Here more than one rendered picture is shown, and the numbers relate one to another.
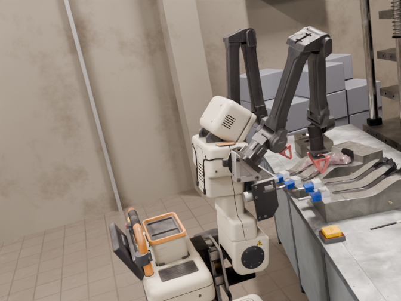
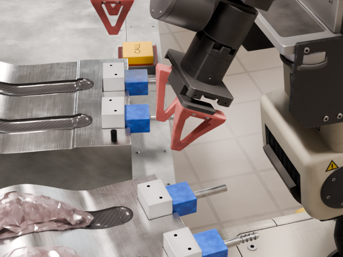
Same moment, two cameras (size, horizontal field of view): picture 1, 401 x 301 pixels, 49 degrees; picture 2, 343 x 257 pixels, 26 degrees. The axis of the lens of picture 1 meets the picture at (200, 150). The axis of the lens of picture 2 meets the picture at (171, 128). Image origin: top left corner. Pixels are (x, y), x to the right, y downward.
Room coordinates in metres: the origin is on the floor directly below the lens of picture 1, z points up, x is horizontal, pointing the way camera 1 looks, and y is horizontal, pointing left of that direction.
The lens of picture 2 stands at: (2.84, -0.46, 1.58)
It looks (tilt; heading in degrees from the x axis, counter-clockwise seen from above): 36 degrees down; 176
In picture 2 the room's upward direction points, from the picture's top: straight up
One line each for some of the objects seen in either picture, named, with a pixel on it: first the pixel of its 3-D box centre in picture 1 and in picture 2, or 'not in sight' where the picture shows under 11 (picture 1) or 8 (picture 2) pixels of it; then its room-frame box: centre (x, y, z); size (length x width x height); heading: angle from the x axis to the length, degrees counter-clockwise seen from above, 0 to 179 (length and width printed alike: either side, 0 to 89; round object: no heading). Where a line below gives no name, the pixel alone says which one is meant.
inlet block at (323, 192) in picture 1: (313, 197); (141, 82); (1.75, -0.44, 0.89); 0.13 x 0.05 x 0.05; 90
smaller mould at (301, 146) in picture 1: (313, 146); not in sight; (2.60, -0.69, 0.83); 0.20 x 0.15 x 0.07; 90
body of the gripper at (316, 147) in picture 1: (316, 144); not in sight; (1.75, -0.48, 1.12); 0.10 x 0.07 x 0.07; 179
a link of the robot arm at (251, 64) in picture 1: (253, 78); not in sight; (2.01, -0.30, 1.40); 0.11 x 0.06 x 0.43; 13
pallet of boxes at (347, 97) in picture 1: (309, 122); not in sight; (4.21, -1.11, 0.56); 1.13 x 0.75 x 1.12; 105
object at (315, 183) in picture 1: (306, 188); (143, 118); (1.86, -0.44, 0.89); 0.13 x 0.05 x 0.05; 89
